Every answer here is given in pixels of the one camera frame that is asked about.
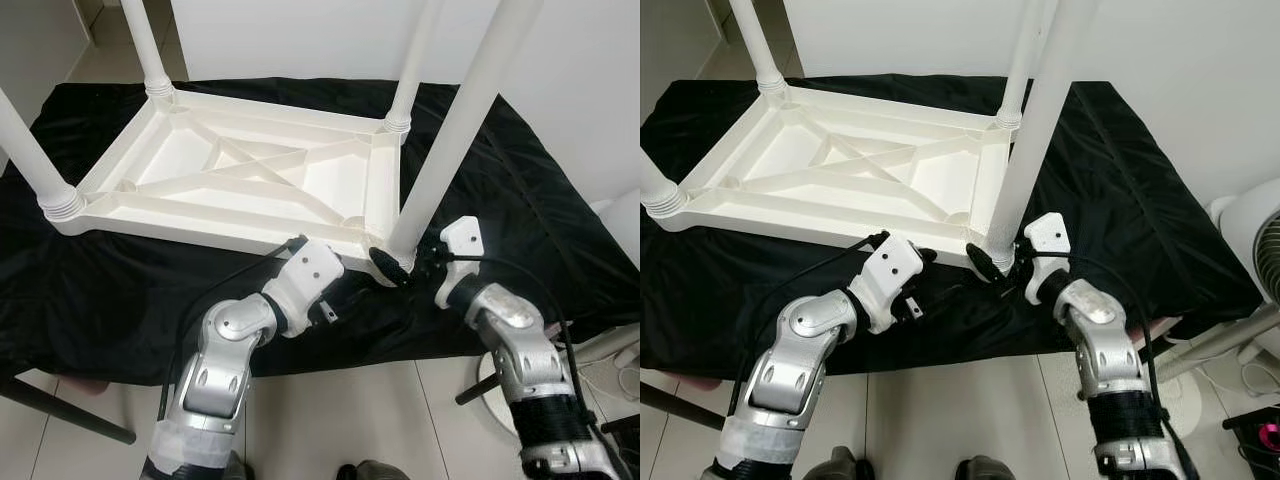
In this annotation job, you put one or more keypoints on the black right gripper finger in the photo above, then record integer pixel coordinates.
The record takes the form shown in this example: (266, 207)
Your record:
(985, 261)
(388, 266)

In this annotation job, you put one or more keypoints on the white plastic table top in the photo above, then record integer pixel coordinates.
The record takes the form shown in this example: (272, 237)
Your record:
(930, 180)
(330, 180)

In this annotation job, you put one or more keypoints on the black cloth table cover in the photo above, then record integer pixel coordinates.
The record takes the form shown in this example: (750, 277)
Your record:
(100, 300)
(1150, 200)

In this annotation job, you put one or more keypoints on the pink table top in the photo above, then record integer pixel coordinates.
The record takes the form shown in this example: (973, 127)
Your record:
(1165, 325)
(85, 384)

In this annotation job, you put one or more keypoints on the grey right robot foot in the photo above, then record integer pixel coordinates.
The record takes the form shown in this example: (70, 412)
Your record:
(985, 470)
(372, 472)

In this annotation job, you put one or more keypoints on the grey robot foot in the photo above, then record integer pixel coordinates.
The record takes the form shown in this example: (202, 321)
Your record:
(237, 468)
(845, 468)
(985, 470)
(372, 472)

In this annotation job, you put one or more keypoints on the grey left robot foot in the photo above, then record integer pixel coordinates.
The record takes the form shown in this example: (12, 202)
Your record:
(845, 468)
(237, 468)

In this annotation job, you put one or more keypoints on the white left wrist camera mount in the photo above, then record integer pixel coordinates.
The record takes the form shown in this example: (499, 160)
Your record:
(893, 262)
(310, 268)

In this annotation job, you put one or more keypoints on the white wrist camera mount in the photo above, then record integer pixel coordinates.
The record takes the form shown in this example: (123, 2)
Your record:
(893, 262)
(462, 240)
(1048, 235)
(310, 268)

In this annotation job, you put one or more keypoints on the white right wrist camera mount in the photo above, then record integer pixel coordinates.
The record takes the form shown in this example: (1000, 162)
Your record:
(462, 240)
(1048, 235)

